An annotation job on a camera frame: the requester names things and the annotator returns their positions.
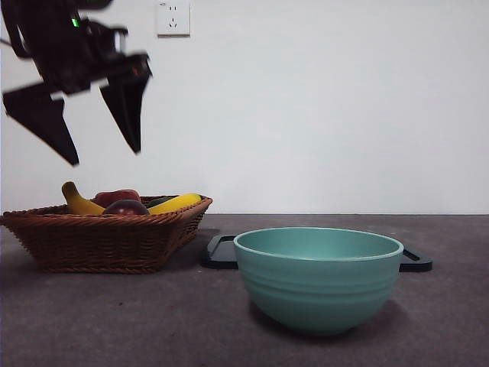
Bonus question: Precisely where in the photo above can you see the yellow banana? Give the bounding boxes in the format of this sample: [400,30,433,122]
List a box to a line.
[61,180,202,215]

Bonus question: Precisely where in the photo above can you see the dark red plum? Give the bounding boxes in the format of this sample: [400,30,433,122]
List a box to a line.
[102,199,150,216]

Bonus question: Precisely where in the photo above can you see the white wall socket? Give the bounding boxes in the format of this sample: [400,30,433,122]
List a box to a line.
[157,0,191,38]

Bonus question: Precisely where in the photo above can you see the red apple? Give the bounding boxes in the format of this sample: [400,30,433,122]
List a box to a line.
[94,189,141,207]

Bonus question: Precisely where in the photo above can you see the dark rectangular tray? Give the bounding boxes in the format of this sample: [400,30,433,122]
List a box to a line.
[201,234,434,273]

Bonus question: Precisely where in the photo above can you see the teal ribbed bowl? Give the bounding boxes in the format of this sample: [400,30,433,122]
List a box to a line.
[232,226,404,336]

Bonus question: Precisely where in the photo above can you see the brown wicker basket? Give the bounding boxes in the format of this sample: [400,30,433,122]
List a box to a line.
[0,194,214,274]

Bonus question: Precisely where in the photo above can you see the dark green vegetable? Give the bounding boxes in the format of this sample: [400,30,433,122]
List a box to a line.
[146,196,180,209]

